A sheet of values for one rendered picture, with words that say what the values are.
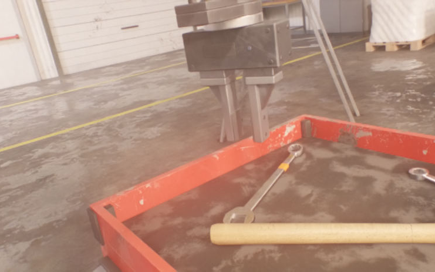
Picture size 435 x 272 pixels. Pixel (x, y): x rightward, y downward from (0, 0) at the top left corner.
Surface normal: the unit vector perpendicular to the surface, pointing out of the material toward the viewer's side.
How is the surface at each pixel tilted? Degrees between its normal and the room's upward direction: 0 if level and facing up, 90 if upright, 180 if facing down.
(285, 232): 60
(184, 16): 90
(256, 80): 90
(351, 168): 0
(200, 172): 90
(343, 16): 90
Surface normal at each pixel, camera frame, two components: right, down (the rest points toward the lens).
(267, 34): -0.49, 0.36
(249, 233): -0.23, -0.18
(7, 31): 0.60, 0.18
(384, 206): -0.15, -0.93
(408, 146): -0.79, 0.31
